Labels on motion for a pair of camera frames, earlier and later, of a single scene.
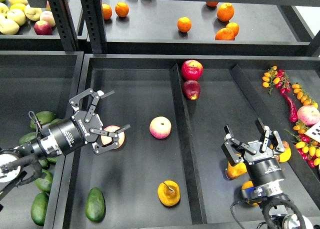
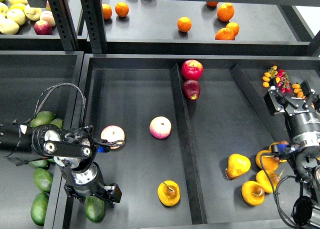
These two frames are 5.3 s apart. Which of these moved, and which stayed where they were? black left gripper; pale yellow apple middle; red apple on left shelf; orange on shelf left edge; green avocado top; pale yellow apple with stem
Moved: black left gripper
Stayed: orange on shelf left edge; red apple on left shelf; pale yellow apple middle; green avocado top; pale yellow apple with stem
